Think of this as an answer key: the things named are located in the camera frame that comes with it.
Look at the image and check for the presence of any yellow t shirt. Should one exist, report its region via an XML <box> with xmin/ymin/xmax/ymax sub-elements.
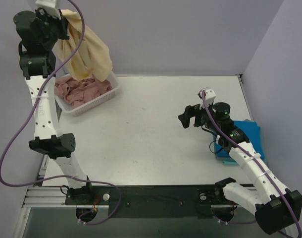
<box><xmin>53</xmin><ymin>9</ymin><xmax>112</xmax><ymax>81</ymax></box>

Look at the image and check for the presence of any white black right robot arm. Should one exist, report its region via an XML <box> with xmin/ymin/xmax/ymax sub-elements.
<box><xmin>178</xmin><ymin>101</ymin><xmax>302</xmax><ymax>237</ymax></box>

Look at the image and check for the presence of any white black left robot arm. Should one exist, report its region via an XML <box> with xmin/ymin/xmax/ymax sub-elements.
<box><xmin>13</xmin><ymin>4</ymin><xmax>95</xmax><ymax>205</ymax></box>

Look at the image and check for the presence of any blue folded t shirt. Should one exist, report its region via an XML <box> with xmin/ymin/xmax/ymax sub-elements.
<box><xmin>216</xmin><ymin>120</ymin><xmax>265</xmax><ymax>162</ymax></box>

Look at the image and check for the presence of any teal folded t shirt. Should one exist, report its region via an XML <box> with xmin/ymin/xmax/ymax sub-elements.
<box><xmin>222</xmin><ymin>160</ymin><xmax>238</xmax><ymax>166</ymax></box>

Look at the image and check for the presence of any pink crumpled t shirt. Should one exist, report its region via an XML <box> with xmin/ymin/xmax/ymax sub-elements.
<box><xmin>54</xmin><ymin>75</ymin><xmax>113</xmax><ymax>109</ymax></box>

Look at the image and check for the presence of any white plastic perforated basket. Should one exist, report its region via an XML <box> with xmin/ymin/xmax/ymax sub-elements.
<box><xmin>54</xmin><ymin>72</ymin><xmax>119</xmax><ymax>116</ymax></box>

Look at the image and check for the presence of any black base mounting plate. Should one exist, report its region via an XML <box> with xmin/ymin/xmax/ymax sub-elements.
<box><xmin>65</xmin><ymin>185</ymin><xmax>238</xmax><ymax>220</ymax></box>

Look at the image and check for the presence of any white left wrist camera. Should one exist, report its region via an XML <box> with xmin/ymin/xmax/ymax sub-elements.
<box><xmin>35</xmin><ymin>0</ymin><xmax>61</xmax><ymax>19</ymax></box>

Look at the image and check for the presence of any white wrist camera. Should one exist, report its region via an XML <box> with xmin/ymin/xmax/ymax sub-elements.
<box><xmin>35</xmin><ymin>0</ymin><xmax>61</xmax><ymax>19</ymax></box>
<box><xmin>198</xmin><ymin>87</ymin><xmax>216</xmax><ymax>107</ymax></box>

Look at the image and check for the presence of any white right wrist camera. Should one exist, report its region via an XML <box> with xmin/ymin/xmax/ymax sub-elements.
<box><xmin>198</xmin><ymin>87</ymin><xmax>216</xmax><ymax>107</ymax></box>

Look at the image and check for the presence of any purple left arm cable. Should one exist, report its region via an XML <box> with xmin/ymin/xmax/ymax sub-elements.
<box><xmin>0</xmin><ymin>0</ymin><xmax>122</xmax><ymax>226</ymax></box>

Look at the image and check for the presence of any aluminium front frame rail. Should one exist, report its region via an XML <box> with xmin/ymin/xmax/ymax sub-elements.
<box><xmin>22</xmin><ymin>187</ymin><xmax>66</xmax><ymax>208</ymax></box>

